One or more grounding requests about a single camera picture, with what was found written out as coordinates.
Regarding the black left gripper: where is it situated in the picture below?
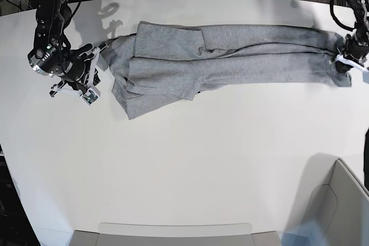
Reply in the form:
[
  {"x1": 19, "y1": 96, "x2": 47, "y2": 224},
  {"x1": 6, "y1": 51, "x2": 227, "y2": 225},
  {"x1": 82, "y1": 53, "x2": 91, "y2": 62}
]
[{"x1": 336, "y1": 31, "x2": 368, "y2": 75}]

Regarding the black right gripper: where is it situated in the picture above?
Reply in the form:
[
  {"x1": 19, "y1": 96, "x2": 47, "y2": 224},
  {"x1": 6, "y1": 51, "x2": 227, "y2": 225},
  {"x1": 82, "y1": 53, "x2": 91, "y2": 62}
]
[{"x1": 59, "y1": 44, "x2": 94, "y2": 90}]

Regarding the grey T-shirt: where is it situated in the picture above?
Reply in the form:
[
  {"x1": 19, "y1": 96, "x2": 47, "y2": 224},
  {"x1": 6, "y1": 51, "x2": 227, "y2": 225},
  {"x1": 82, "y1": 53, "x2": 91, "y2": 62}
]
[{"x1": 97, "y1": 22, "x2": 352, "y2": 119}]

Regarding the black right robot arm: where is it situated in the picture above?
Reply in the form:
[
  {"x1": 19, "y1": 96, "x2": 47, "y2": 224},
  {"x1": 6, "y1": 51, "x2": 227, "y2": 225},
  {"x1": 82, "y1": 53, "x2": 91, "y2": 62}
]
[{"x1": 28, "y1": 0, "x2": 100, "y2": 97}]

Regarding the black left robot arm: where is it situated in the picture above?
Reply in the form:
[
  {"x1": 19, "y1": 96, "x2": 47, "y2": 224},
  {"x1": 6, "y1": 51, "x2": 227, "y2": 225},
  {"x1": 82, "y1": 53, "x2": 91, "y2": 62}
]
[{"x1": 329, "y1": 0, "x2": 368, "y2": 73}]

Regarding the grey bin at right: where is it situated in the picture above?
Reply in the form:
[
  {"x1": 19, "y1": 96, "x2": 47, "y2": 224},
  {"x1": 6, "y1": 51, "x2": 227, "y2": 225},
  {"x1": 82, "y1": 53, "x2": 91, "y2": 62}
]
[{"x1": 299, "y1": 159, "x2": 368, "y2": 245}]

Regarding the grey bin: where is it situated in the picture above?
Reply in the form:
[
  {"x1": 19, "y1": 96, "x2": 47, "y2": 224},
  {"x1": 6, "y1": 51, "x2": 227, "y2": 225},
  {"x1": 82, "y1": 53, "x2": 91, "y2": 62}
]
[
  {"x1": 299, "y1": 159, "x2": 368, "y2": 245},
  {"x1": 69, "y1": 222, "x2": 281, "y2": 245}
]

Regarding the grey bin at bottom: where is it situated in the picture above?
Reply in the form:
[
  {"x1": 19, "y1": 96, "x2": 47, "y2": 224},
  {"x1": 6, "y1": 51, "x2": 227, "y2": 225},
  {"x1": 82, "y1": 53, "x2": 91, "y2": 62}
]
[{"x1": 69, "y1": 222, "x2": 281, "y2": 245}]

